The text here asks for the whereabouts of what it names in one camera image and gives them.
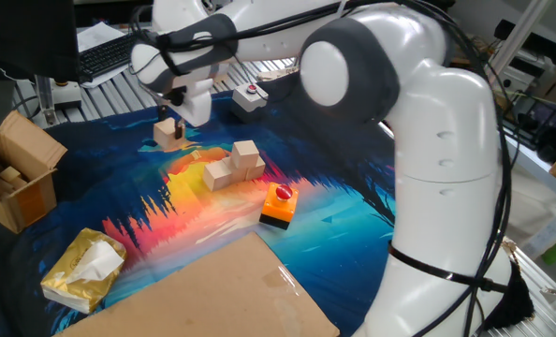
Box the white paper sheets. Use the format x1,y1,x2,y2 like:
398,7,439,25
75,21,137,90

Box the colourful forest print mat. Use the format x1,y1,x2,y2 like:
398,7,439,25
0,69,396,337

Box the wooden cube block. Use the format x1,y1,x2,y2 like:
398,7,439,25
202,160,233,193
221,156,249,184
230,139,261,170
153,116,180,152
245,155,267,182

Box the open cardboard box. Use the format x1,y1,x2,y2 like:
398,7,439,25
0,110,69,235

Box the flat brown cardboard sheet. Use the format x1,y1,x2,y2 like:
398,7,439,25
52,231,341,337

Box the black keyboard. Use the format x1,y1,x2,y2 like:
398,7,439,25
78,32,139,84

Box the wooden pieces inside box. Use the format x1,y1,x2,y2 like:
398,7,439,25
0,165,25,187

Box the short aluminium profile post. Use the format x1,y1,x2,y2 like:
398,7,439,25
33,74,58,128

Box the black fuzzy bag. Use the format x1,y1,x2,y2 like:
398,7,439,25
481,261,536,331

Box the gold tissue pack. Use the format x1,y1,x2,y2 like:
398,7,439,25
40,227,128,315

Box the grey box with red button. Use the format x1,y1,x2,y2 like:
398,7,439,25
231,82,270,113

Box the black monitor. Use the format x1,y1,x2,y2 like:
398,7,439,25
0,0,81,84

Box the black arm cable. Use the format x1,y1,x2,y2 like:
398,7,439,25
127,0,518,337

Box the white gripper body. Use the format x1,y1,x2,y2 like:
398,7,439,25
168,77,215,128

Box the white stand base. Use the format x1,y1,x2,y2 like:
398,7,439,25
51,81,83,111

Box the orange emergency stop button box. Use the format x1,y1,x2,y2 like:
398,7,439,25
258,182,300,231

